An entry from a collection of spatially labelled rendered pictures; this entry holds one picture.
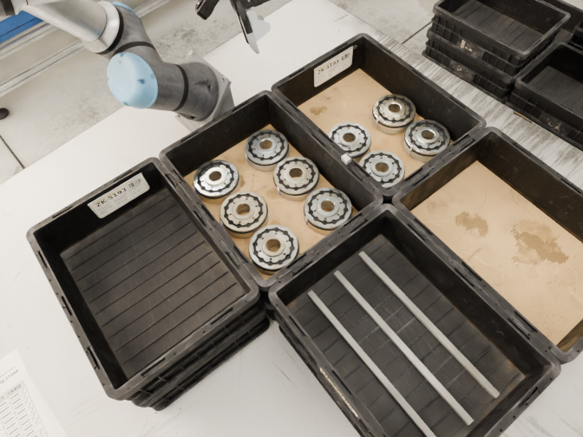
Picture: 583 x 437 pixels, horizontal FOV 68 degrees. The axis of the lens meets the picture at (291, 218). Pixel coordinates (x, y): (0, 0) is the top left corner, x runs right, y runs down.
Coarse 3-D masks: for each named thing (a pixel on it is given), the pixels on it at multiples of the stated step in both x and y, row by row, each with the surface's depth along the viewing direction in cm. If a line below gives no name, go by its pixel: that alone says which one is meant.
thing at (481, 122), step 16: (336, 48) 106; (384, 48) 105; (400, 64) 103; (288, 80) 102; (448, 96) 96; (464, 112) 94; (320, 128) 94; (480, 128) 92; (336, 144) 92; (352, 160) 89; (432, 160) 88; (368, 176) 88; (416, 176) 87; (384, 192) 85
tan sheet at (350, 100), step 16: (352, 80) 114; (368, 80) 114; (320, 96) 112; (336, 96) 112; (352, 96) 111; (368, 96) 111; (304, 112) 110; (320, 112) 110; (336, 112) 109; (352, 112) 109; (368, 112) 109; (368, 128) 106; (384, 144) 103; (400, 144) 103; (416, 160) 101
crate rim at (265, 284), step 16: (256, 96) 100; (272, 96) 99; (288, 112) 99; (208, 128) 96; (304, 128) 94; (176, 144) 94; (320, 144) 92; (160, 160) 92; (336, 160) 90; (176, 176) 90; (352, 176) 88; (192, 192) 88; (368, 208) 84; (352, 224) 82; (224, 240) 82; (320, 240) 81; (240, 256) 82; (256, 272) 78; (288, 272) 78
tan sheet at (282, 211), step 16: (272, 128) 108; (240, 144) 106; (240, 160) 103; (192, 176) 102; (240, 176) 101; (256, 176) 101; (272, 176) 101; (320, 176) 100; (256, 192) 99; (272, 192) 98; (208, 208) 97; (272, 208) 96; (288, 208) 96; (352, 208) 95; (272, 224) 94; (288, 224) 94; (304, 224) 94; (240, 240) 93; (304, 240) 92
